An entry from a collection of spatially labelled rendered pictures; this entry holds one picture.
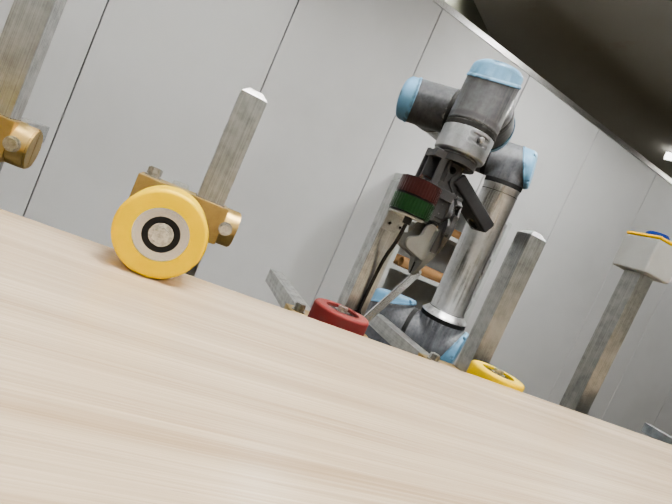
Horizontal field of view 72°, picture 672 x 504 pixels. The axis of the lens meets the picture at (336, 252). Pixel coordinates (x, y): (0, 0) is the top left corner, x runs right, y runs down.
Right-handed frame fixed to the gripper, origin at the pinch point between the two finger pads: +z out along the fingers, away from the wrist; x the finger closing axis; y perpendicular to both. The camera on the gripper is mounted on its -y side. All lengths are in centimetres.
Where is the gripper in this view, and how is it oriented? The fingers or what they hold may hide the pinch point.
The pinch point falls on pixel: (417, 268)
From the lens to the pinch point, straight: 82.4
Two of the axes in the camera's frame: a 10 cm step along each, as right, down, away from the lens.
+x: 2.9, 1.9, -9.4
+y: -8.6, -3.7, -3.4
